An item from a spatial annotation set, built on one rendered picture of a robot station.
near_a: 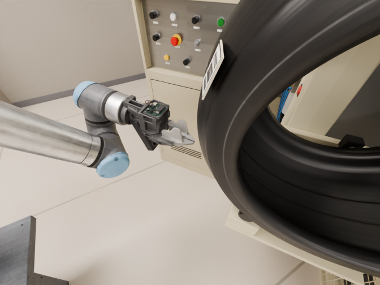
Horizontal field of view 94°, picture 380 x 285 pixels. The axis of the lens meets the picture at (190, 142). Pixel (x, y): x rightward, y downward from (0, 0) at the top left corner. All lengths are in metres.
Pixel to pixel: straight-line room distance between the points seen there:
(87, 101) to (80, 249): 1.19
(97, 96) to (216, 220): 1.20
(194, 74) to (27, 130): 0.85
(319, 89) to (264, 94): 0.47
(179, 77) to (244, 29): 0.90
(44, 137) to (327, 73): 0.72
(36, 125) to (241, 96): 0.40
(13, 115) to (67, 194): 1.44
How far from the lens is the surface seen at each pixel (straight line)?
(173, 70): 1.17
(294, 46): 0.20
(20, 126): 0.47
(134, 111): 0.51
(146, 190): 1.62
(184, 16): 1.04
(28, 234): 1.05
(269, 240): 0.64
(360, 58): 0.65
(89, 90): 0.60
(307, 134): 0.75
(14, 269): 1.01
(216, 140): 0.28
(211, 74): 0.23
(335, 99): 0.70
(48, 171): 2.13
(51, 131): 0.48
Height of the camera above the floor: 1.38
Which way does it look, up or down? 46 degrees down
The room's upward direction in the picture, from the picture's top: straight up
